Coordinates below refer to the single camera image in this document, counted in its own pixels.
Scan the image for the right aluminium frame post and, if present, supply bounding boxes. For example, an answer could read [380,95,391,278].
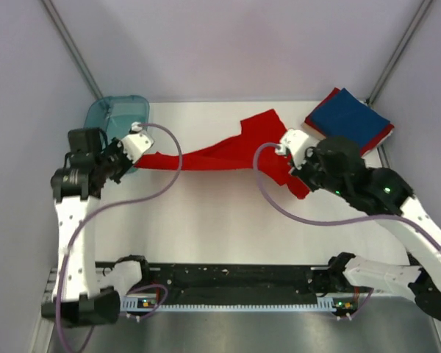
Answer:
[365,0,434,107]

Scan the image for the teal plastic bin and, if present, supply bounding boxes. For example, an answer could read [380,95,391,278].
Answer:
[80,95,150,176]

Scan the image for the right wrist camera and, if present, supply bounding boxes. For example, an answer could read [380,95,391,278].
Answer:
[275,129,318,169]

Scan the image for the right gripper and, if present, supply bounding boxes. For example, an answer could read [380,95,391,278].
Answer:
[288,145,348,199]

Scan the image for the left aluminium frame post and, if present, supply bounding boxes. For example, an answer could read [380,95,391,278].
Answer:
[40,0,104,100]

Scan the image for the folded blue t shirt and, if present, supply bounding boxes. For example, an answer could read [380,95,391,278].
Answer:
[309,87,391,149]

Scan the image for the purple cable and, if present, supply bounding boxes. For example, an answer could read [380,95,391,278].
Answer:
[254,143,441,321]
[54,123,184,353]

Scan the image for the folded red t shirt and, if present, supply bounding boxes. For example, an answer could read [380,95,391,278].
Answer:
[304,87,395,157]

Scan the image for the grey cable duct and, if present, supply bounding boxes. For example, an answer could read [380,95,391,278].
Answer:
[120,294,357,315]

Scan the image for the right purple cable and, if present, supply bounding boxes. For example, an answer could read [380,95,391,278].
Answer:
[254,143,441,321]

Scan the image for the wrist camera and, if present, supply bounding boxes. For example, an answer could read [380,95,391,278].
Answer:
[275,129,318,169]
[121,121,154,165]

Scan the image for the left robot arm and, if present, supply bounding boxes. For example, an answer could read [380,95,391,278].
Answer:
[41,122,154,328]

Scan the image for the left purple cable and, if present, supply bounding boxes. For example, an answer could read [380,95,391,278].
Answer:
[54,123,184,353]

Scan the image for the aluminium frame post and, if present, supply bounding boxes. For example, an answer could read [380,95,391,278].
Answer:
[365,0,434,107]
[40,0,104,100]

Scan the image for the red t shirt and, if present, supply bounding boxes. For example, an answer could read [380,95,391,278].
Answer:
[304,87,395,157]
[136,108,311,200]

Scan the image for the folded cream t shirt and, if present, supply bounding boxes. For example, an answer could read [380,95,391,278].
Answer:
[301,122,326,140]

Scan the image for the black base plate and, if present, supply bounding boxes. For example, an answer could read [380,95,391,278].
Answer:
[143,263,354,304]

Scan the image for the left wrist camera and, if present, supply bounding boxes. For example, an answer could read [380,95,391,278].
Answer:
[121,121,154,165]

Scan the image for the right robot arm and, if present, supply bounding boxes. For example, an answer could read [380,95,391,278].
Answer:
[279,130,441,321]

